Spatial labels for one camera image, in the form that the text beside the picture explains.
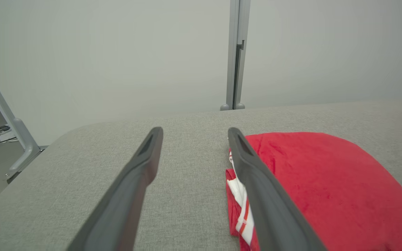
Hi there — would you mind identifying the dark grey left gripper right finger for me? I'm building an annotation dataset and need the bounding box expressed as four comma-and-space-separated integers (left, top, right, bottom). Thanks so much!
228, 127, 327, 251

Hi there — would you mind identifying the grey slanted partition leg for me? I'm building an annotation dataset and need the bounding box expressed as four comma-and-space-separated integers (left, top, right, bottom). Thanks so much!
0, 52, 45, 184

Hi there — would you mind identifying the grey metal partition post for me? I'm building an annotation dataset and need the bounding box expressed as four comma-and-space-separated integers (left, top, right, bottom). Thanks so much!
220, 0, 252, 111

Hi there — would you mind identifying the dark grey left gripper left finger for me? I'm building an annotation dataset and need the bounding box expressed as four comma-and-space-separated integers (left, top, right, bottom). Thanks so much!
67, 127, 164, 251

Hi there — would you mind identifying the grey fabric upholstered surface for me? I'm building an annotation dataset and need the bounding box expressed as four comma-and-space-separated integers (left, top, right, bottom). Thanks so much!
0, 100, 402, 251

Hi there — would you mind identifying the red white-trimmed jersey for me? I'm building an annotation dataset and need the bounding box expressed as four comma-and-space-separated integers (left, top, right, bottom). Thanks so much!
225, 132, 402, 251

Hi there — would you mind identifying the white power strip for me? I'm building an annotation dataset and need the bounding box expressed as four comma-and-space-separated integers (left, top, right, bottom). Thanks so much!
0, 130, 17, 142

